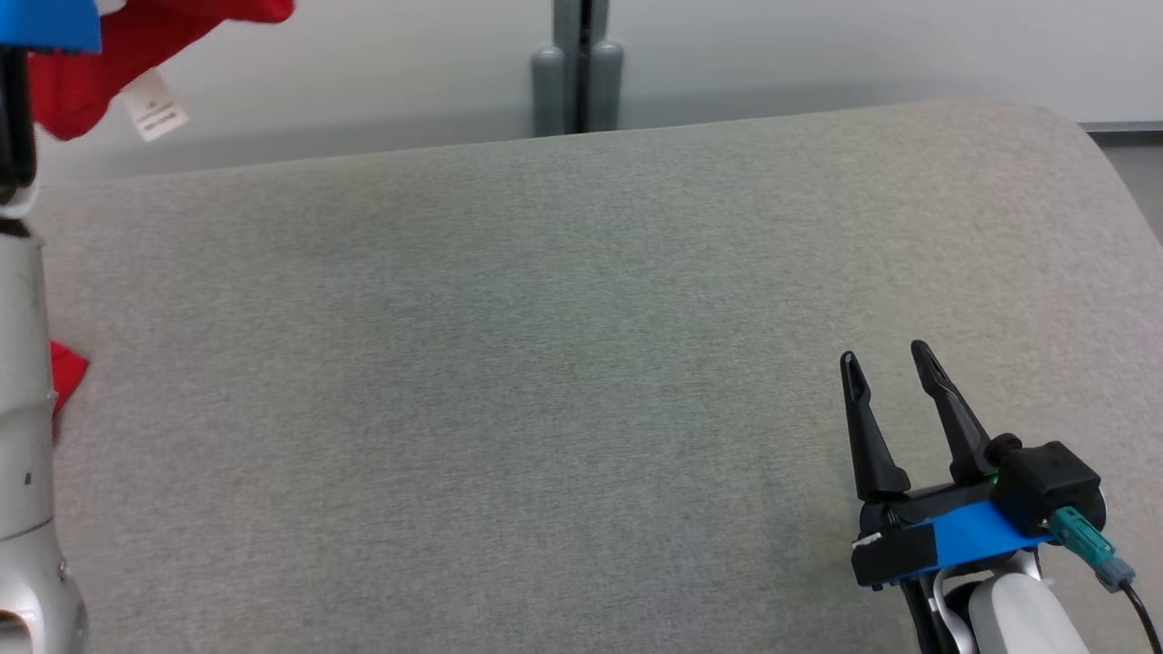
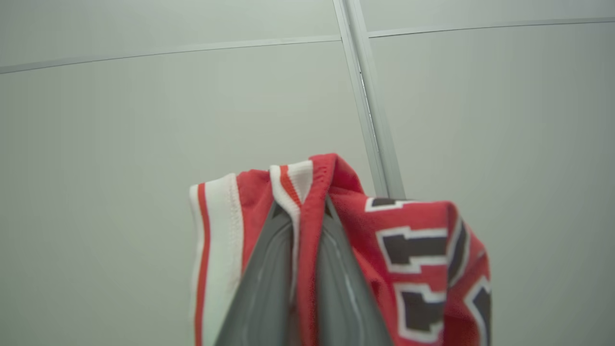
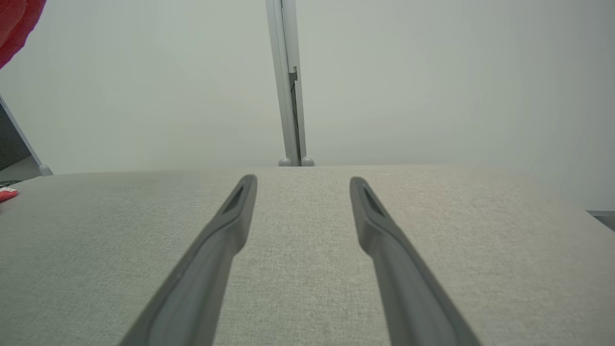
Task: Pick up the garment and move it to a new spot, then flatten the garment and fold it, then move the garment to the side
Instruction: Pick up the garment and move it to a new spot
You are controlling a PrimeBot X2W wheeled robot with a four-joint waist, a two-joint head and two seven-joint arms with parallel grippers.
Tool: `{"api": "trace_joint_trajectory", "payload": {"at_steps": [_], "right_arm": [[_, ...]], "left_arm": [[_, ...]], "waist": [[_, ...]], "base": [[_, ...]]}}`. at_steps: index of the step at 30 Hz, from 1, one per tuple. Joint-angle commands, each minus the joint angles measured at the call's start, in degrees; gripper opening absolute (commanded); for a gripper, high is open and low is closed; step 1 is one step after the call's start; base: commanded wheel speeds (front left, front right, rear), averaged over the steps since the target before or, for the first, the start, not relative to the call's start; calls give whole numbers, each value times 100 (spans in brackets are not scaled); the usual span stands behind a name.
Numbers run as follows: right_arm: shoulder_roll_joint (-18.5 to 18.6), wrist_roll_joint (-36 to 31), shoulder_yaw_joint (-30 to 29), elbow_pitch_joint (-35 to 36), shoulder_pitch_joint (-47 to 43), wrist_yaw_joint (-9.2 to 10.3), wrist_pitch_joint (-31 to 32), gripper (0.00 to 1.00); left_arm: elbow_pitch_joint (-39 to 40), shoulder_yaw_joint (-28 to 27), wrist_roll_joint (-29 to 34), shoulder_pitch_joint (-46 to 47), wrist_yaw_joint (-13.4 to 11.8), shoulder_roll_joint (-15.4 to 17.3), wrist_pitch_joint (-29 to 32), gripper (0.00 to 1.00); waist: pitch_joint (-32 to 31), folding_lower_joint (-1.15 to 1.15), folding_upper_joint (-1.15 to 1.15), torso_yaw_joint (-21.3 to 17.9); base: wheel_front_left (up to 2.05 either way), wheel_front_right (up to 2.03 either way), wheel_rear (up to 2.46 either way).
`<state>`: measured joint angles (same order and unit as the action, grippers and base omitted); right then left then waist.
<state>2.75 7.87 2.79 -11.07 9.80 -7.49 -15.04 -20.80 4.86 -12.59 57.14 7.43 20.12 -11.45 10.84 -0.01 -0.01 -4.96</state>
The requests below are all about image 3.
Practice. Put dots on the red basketball jersey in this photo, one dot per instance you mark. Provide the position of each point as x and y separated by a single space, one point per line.
14 24

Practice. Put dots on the grey partition joint post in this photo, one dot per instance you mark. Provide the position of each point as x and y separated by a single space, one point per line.
287 96

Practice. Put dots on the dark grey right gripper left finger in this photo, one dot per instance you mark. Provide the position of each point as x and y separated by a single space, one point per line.
192 288

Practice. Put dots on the dark monitor panel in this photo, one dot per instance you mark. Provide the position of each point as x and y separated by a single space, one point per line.
24 137

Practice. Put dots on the red basketball shorts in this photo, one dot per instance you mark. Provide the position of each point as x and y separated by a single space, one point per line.
7 194

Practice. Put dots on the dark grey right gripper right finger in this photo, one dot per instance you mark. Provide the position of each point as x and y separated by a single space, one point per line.
413 293

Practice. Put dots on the grey cylindrical post foot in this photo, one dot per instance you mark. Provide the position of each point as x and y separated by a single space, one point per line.
308 162
285 162

